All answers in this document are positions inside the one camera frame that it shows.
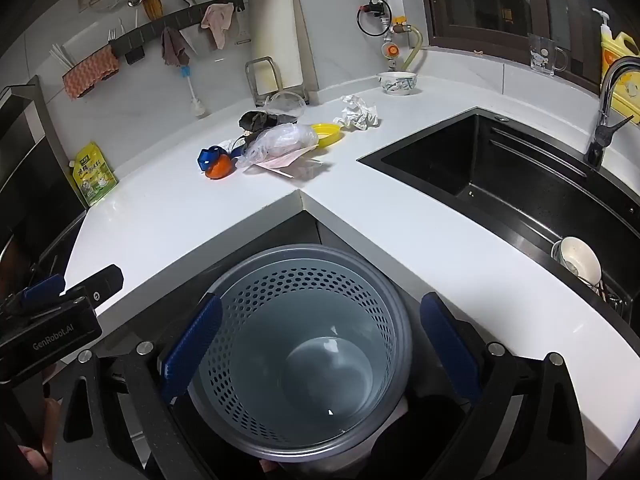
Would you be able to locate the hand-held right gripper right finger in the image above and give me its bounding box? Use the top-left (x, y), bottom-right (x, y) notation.
top-left (419, 291), bottom-right (589, 480)

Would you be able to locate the clear glass mug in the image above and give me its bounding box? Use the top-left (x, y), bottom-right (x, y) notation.
top-left (527, 33), bottom-right (570, 77)

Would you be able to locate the metal cutting board rack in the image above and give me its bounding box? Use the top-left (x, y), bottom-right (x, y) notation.
top-left (245, 56), bottom-right (309, 108)

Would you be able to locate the clear plastic bag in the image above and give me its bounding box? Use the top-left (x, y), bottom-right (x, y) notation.
top-left (235, 123), bottom-right (320, 170)

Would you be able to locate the green yellow pouch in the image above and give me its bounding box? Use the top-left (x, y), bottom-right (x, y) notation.
top-left (70, 141), bottom-right (119, 207)

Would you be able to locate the white crumpled paper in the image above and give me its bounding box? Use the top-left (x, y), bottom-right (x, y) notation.
top-left (333, 95), bottom-right (380, 132)

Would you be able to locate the pink cloth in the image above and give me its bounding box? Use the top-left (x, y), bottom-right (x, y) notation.
top-left (201, 3), bottom-right (235, 51)

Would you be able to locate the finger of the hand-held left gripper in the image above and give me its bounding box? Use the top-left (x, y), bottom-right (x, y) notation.
top-left (65, 264), bottom-right (125, 312)
top-left (0, 273), bottom-right (67, 312)

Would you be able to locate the white straws bundle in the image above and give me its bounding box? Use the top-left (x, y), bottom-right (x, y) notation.
top-left (50, 42), bottom-right (77, 68)

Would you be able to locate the patterned ceramic bowl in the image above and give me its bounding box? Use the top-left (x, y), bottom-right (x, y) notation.
top-left (377, 71), bottom-right (418, 96)

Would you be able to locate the yellow-green gas hose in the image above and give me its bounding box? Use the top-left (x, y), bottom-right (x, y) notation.
top-left (401, 24), bottom-right (426, 72)

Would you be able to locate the clear blister package with card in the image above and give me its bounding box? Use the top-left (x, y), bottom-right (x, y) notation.
top-left (244, 152), bottom-right (326, 179)

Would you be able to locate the person's left hand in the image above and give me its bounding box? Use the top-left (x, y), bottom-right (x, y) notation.
top-left (17, 367), bottom-right (63, 476)

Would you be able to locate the gas pipe with valve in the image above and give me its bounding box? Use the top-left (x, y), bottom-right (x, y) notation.
top-left (356, 0), bottom-right (407, 73)

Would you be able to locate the black wall rack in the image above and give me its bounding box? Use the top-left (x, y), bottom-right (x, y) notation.
top-left (109, 0), bottom-right (244, 59)

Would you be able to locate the black kitchen faucet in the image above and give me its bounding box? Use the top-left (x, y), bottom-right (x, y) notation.
top-left (584, 56), bottom-right (640, 171)

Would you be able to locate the white bowl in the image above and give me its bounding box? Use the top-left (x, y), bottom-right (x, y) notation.
top-left (557, 236), bottom-right (602, 286)

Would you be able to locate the blue plastic wrapper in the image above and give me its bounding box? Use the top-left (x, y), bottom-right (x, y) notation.
top-left (197, 146), bottom-right (228, 173)

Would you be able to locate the black kitchen appliance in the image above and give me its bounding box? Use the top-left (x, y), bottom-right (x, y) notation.
top-left (0, 75), bottom-right (89, 281)

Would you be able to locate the yellow detergent pump bottle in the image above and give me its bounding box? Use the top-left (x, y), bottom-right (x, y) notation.
top-left (592, 8), bottom-right (640, 126)

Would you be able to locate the dark grey cloth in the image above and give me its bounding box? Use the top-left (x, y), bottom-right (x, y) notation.
top-left (238, 110), bottom-right (290, 140)

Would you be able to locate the black kitchen sink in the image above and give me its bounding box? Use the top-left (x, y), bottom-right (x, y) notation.
top-left (357, 107), bottom-right (640, 322)

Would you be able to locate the orange fruit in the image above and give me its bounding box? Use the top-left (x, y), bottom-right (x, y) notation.
top-left (205, 152), bottom-right (235, 180)

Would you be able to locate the yellow plastic lid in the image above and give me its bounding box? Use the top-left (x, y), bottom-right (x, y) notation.
top-left (310, 122), bottom-right (346, 149)

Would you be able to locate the brown cloth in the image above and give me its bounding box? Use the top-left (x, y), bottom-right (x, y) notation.
top-left (161, 26), bottom-right (190, 67)

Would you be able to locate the white cutting board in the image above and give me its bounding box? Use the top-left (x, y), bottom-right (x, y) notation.
top-left (250, 0), bottom-right (307, 98)

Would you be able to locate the clear plastic container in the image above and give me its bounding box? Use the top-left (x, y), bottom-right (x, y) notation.
top-left (263, 91), bottom-right (307, 123)

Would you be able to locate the white blue bottle brush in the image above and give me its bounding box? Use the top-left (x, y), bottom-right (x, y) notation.
top-left (181, 65), bottom-right (208, 119)

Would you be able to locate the orange zigzag patterned cloth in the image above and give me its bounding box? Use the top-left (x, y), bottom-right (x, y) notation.
top-left (62, 45), bottom-right (121, 100)

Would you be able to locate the dark window frame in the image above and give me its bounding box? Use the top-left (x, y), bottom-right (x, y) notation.
top-left (417, 0), bottom-right (640, 96)

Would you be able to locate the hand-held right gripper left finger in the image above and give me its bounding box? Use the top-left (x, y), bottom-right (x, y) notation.
top-left (52, 292), bottom-right (224, 480)

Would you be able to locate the grey perforated trash bin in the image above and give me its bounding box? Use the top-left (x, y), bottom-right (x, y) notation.
top-left (187, 244), bottom-right (414, 464)

